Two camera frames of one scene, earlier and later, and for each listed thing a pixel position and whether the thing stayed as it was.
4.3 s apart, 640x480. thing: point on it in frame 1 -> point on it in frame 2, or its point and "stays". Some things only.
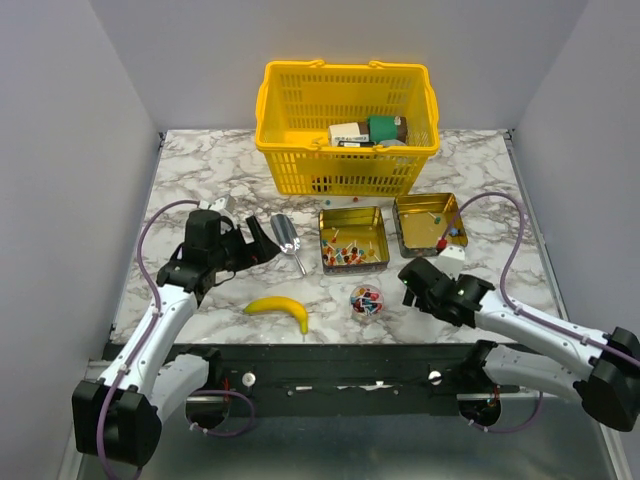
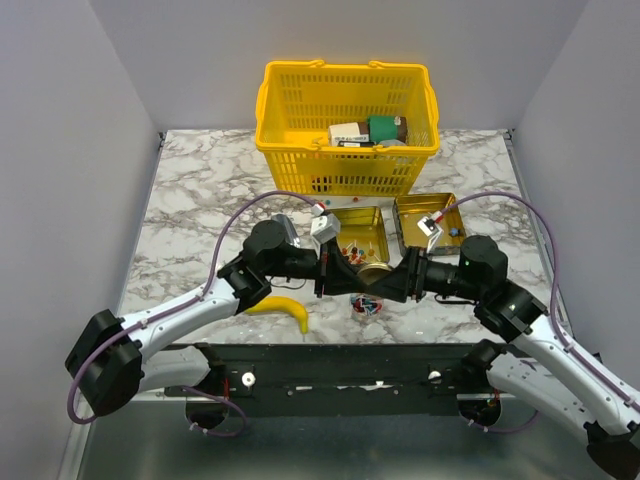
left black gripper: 264,247 -> 340,278
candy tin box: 353,240 stays
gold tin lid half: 424,219 stays
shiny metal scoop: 287,236 stays
